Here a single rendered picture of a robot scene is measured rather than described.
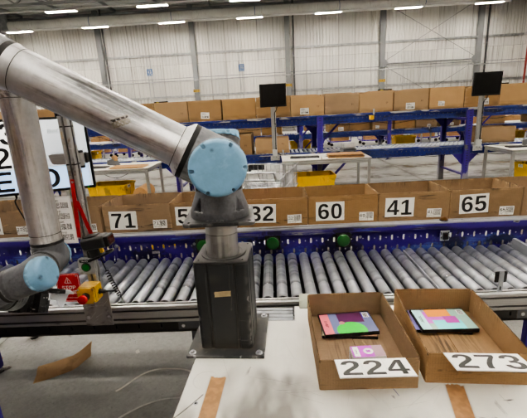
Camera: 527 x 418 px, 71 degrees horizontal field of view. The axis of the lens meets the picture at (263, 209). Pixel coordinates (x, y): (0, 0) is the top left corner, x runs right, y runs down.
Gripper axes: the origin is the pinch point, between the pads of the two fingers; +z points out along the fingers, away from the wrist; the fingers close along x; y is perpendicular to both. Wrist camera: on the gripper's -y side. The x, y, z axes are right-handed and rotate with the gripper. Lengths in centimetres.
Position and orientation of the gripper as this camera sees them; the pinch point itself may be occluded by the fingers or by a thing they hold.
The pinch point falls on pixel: (56, 290)
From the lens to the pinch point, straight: 151.7
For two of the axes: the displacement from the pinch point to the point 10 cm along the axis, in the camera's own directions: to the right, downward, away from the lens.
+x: 10.0, 0.2, -0.5
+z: 0.4, 2.5, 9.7
